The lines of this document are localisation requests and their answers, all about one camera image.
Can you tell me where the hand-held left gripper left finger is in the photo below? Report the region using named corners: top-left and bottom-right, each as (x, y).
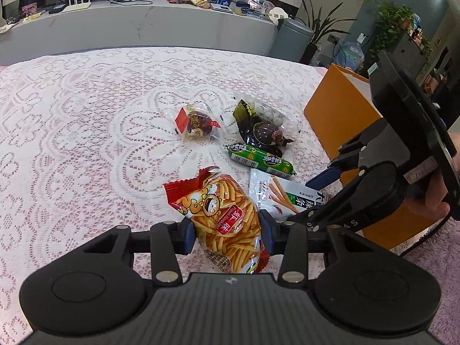
top-left (70, 218), bottom-right (196, 284)

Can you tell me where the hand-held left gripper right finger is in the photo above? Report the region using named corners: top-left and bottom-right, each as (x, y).
top-left (259, 210), bottom-right (393, 284)

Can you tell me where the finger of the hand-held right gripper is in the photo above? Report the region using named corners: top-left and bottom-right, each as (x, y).
top-left (305, 118), bottom-right (393, 191)
top-left (287, 172), bottom-right (375, 231)

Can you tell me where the fries snack bag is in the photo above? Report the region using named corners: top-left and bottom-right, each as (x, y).
top-left (162, 167), bottom-right (270, 275)

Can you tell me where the white snack packet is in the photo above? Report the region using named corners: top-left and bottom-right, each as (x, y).
top-left (249, 168), bottom-right (325, 221)

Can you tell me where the green sausage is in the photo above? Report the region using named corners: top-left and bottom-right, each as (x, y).
top-left (224, 143), bottom-right (296, 180)

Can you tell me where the orange cardboard box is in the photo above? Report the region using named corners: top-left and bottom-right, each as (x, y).
top-left (304, 63), bottom-right (436, 251)

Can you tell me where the dark round snack packet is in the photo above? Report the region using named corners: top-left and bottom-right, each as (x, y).
top-left (239, 121), bottom-right (294, 150)

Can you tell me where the dark green clear snack packet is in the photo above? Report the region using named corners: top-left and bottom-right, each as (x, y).
top-left (232, 95), bottom-right (300, 134)

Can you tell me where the small red-label date packet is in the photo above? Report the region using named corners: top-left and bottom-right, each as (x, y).
top-left (175, 103), bottom-right (221, 142)

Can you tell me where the person's right hand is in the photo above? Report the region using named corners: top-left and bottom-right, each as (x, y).
top-left (406, 175), bottom-right (452, 221)

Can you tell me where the grey cabinet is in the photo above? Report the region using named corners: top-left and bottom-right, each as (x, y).
top-left (391, 32), bottom-right (432, 80)

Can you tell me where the blue water bottle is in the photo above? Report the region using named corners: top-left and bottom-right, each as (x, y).
top-left (334, 40), bottom-right (365, 73)

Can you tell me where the ivy plant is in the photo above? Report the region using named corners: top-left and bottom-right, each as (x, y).
top-left (373, 1), bottom-right (432, 57)

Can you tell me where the purple fluffy rug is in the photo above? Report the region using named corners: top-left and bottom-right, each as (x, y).
top-left (402, 222), bottom-right (460, 345)

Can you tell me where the long-leaf potted plant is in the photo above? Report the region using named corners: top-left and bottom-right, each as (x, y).
top-left (296, 0), bottom-right (357, 66)

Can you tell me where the grey trash can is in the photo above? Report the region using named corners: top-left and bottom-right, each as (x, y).
top-left (267, 17), bottom-right (314, 64)

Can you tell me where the white lace tablecloth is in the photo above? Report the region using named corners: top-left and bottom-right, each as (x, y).
top-left (0, 45), bottom-right (363, 333)

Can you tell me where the white round power strip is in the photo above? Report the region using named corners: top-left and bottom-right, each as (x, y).
top-left (267, 6), bottom-right (290, 26)

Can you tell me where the marble television console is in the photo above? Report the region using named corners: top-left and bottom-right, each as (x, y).
top-left (0, 0), bottom-right (289, 66)

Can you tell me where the snack pile on console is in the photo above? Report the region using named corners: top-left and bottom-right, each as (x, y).
top-left (167, 0), bottom-right (213, 10)

